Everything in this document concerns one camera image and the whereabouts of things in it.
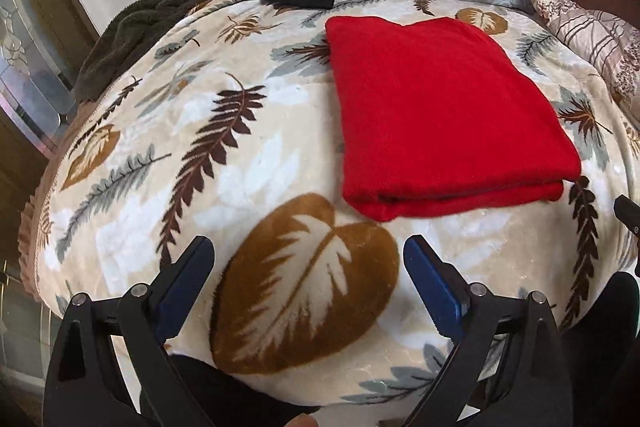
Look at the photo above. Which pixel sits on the operator black trousers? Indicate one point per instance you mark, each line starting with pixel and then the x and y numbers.
pixel 601 352

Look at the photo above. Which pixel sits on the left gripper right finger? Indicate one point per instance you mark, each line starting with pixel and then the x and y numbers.
pixel 507 366

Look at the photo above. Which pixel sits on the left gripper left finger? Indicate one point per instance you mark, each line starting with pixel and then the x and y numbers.
pixel 84 385

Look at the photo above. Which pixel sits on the red and blue knit sweater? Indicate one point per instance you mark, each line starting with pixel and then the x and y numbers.
pixel 437 120

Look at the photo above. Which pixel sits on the dark brown fuzzy blanket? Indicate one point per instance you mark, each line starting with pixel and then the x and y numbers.
pixel 131 33

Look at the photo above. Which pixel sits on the cream leaf-pattern fleece blanket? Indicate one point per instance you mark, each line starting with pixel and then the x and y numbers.
pixel 229 127

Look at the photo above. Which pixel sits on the wooden glass-door wardrobe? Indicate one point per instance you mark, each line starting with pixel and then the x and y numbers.
pixel 43 44

